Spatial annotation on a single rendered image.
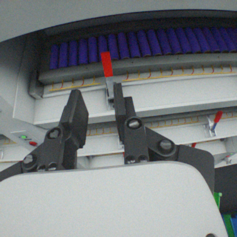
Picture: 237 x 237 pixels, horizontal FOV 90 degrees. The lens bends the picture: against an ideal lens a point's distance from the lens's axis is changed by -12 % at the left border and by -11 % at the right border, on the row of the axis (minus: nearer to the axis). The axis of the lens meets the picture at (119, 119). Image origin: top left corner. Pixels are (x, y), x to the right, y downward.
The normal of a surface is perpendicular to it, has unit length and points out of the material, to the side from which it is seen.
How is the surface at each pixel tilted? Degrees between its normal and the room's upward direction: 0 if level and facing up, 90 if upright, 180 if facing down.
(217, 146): 19
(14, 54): 90
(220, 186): 0
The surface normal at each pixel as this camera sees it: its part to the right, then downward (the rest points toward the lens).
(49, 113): -0.07, -0.25
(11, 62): 0.99, -0.12
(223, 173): -0.10, -0.55
